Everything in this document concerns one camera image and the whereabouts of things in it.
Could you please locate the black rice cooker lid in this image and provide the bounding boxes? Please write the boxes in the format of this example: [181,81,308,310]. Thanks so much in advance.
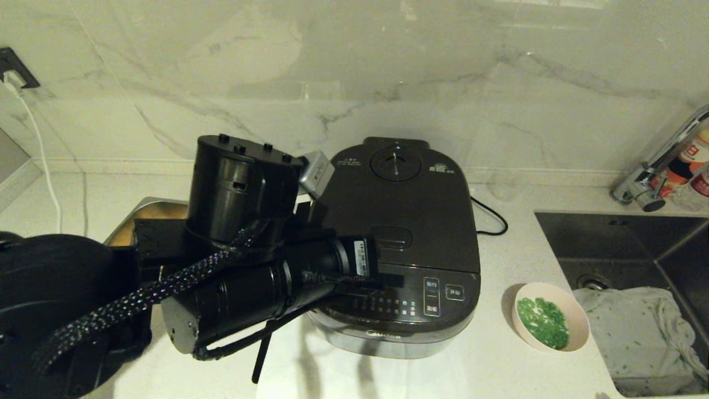
[307,137,481,274]

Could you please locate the chopped green onions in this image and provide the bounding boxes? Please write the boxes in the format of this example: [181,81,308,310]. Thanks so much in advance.
[516,298,571,350]

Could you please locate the pink bowl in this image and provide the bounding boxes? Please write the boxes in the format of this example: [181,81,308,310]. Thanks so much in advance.
[512,283,591,354]

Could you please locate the long black flat strip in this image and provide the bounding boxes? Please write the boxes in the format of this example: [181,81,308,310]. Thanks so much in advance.
[252,319,275,384]

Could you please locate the clear glass cup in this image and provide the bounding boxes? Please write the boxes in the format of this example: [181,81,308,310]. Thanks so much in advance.
[487,171,521,202]

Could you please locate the metal sink drain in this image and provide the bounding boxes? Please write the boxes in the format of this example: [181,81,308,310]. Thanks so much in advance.
[576,273,610,292]

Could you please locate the stainless steel food pan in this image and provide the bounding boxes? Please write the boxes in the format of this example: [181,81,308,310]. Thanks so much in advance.
[104,197,190,247]

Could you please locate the grey white dish cloth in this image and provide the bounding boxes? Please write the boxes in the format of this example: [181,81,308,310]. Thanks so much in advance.
[572,287,709,394]

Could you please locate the chrome faucet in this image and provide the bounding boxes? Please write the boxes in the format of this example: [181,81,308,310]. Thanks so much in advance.
[608,105,709,213]

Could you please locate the clear bottle with red label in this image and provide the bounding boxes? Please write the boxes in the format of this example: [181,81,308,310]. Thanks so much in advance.
[670,163,709,212]

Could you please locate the orange bottle with red label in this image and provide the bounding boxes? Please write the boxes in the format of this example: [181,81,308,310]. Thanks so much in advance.
[648,129,709,199]

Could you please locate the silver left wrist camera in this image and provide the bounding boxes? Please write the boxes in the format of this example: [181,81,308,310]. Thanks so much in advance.
[298,150,337,200]

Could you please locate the black cord loop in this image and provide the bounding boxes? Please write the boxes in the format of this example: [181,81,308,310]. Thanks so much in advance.
[470,197,508,237]

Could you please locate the braided black arm cable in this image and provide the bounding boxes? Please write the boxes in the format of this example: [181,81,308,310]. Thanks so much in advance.
[30,222,262,373]

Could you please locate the white power cable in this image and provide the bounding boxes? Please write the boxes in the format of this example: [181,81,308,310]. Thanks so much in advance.
[14,89,63,234]

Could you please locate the black wall socket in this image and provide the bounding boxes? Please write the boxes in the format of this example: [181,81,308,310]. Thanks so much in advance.
[0,47,41,90]

